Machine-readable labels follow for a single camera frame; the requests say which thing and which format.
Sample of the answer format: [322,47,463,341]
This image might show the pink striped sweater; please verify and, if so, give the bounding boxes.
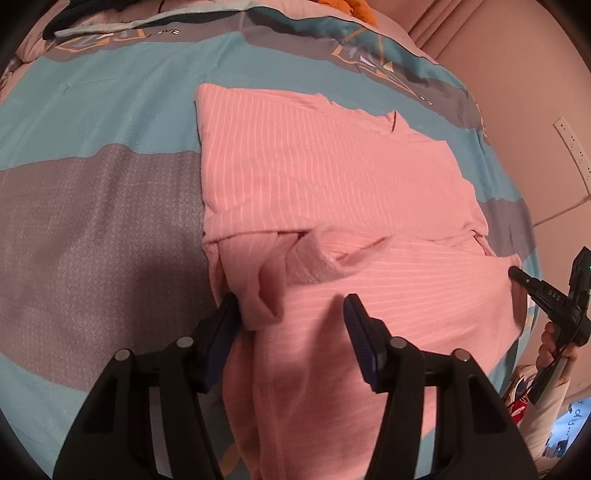
[195,84,525,479]

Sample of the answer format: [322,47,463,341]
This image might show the person's right hand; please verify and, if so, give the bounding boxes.
[535,322,580,386]

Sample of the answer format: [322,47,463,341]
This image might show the blue grey patterned duvet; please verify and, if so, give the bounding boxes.
[1,6,540,479]

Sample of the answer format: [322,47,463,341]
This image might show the pink curtain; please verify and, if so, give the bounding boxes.
[370,1,498,61]

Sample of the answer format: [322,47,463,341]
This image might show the orange plush garment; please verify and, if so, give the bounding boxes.
[315,0,379,27]

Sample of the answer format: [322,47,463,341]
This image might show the black garment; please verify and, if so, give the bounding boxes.
[42,0,164,40]

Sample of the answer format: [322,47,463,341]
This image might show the white power cable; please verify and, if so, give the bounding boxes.
[530,193,591,229]

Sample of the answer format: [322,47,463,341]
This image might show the white wall power strip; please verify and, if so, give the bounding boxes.
[553,117,591,194]

